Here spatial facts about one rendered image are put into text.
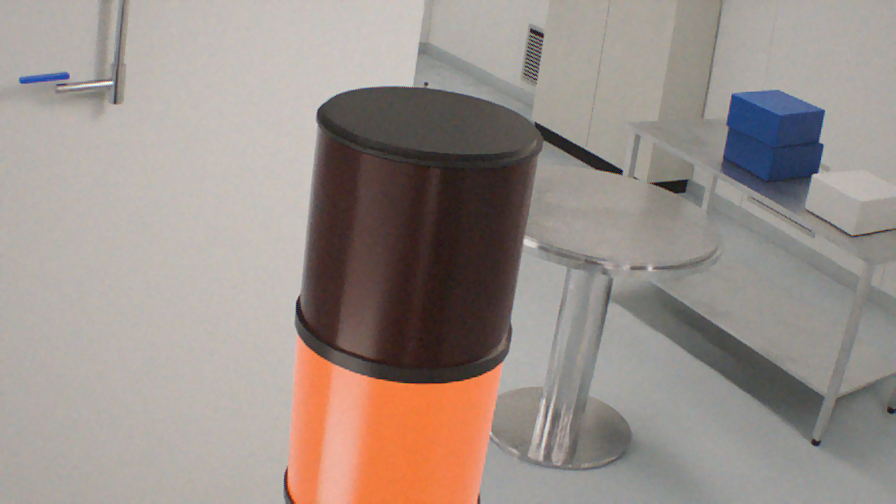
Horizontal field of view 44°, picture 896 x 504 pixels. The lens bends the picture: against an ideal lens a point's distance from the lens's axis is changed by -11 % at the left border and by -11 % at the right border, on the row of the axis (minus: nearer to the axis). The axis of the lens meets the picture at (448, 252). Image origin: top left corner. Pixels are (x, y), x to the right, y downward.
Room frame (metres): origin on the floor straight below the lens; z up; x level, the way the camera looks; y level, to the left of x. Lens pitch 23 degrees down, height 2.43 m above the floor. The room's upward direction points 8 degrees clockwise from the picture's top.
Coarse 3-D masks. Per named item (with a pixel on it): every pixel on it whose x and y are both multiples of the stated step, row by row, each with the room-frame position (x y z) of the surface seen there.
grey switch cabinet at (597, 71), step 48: (576, 0) 7.70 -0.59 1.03; (624, 0) 7.33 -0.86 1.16; (672, 0) 6.99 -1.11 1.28; (720, 0) 7.18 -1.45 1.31; (576, 48) 7.64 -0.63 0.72; (624, 48) 7.27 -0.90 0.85; (672, 48) 6.97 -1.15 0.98; (576, 96) 7.58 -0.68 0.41; (624, 96) 7.22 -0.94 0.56; (672, 96) 7.01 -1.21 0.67; (576, 144) 7.55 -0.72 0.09; (624, 144) 7.16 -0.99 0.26; (672, 192) 7.13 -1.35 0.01
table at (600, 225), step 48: (576, 192) 4.24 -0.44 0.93; (624, 192) 4.33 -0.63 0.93; (528, 240) 3.73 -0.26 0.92; (576, 240) 3.76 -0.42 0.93; (624, 240) 3.83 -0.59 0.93; (672, 240) 3.90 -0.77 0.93; (720, 240) 4.03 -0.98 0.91; (576, 288) 4.02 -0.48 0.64; (576, 336) 4.00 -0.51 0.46; (576, 384) 4.00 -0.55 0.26; (528, 432) 4.00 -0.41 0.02; (576, 432) 4.03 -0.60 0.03; (624, 432) 4.08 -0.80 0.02
